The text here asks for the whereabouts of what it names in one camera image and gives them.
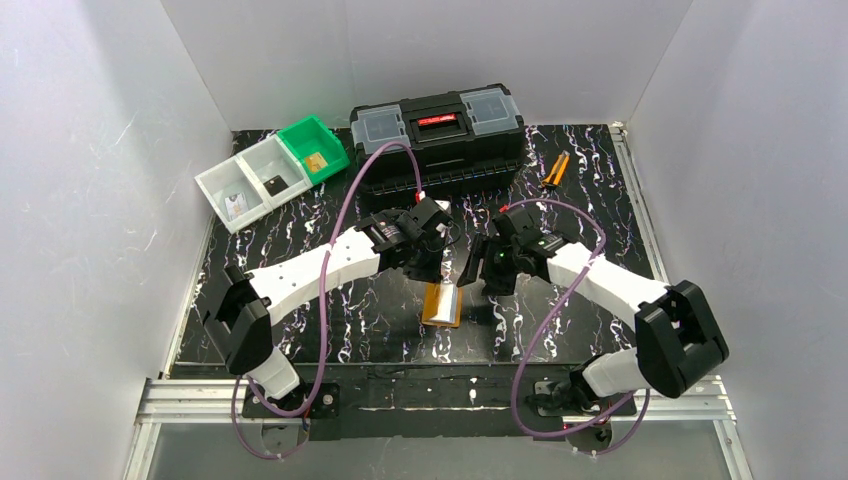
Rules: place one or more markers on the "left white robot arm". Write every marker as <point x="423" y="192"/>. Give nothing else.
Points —
<point x="240" y="326"/>

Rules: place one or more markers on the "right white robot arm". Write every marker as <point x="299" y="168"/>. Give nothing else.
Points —
<point x="677" y="338"/>

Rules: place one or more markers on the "middle white plastic bin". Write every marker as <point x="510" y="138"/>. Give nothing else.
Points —
<point x="268" y="158"/>

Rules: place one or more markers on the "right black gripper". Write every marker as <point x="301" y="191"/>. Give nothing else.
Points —
<point x="494" y="263"/>

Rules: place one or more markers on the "green plastic bin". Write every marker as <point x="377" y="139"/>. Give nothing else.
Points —
<point x="310" y="135"/>

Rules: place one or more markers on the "black credit card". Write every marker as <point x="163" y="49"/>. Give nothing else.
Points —
<point x="275" y="185"/>

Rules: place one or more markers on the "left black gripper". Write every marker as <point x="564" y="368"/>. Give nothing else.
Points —
<point x="427" y="250"/>

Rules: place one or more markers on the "gold credit card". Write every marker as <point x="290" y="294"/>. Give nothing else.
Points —
<point x="315" y="162"/>

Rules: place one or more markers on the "black toolbox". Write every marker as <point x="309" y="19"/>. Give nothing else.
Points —
<point x="455" y="142"/>

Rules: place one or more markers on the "aluminium frame rail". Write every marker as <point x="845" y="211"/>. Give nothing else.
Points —
<point x="427" y="403"/>

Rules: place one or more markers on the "orange card holder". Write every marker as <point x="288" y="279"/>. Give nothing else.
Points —
<point x="442" y="305"/>

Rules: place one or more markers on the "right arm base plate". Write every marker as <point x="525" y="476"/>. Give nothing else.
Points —
<point x="560" y="398"/>

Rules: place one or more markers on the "orange utility knife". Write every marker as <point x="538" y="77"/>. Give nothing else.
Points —
<point x="557" y="173"/>

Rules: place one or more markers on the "white credit card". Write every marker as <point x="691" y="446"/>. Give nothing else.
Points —
<point x="236" y="205"/>

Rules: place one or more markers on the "white plastic bin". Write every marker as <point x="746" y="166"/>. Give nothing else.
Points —
<point x="268" y="158"/>
<point x="225" y="179"/>

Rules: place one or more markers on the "left white plastic bin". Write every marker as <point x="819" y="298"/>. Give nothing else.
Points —
<point x="225" y="179"/>

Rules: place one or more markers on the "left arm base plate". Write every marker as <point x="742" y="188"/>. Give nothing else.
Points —
<point x="325" y="406"/>

